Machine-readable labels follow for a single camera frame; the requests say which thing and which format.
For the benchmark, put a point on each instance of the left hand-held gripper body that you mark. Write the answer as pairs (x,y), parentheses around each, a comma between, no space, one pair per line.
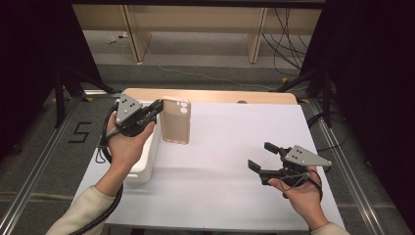
(129,111)

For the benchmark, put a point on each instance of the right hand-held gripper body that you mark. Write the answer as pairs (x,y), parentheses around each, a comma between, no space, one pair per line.
(303,157)

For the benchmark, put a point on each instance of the beige phone case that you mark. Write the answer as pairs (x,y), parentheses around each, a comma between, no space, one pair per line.
(176,124)

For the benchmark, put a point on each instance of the white plastic bin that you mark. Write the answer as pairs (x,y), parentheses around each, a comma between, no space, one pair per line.
(143,156)

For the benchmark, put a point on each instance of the person's left hand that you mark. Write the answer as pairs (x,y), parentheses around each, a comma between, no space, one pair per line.
(125,150)

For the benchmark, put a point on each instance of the person's right hand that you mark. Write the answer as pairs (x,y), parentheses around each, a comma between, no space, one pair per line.
(305,199)

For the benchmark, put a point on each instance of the white table cover sheet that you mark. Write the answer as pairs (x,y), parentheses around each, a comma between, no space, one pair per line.
(228,189)

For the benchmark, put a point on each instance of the black metal stand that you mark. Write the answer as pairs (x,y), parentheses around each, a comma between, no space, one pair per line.
(65,91)
(321,88)

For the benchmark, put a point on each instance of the small white floor item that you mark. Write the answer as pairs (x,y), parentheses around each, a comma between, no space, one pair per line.
(111,39)

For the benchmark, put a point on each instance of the light wooden bench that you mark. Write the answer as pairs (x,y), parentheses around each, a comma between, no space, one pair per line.
(195,16)

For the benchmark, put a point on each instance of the black curtain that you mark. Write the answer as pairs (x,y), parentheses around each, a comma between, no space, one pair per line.
(375,81)
(29,65)

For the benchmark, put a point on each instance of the aluminium floor rail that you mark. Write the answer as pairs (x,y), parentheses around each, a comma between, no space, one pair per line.
(349,163)
(36,169)

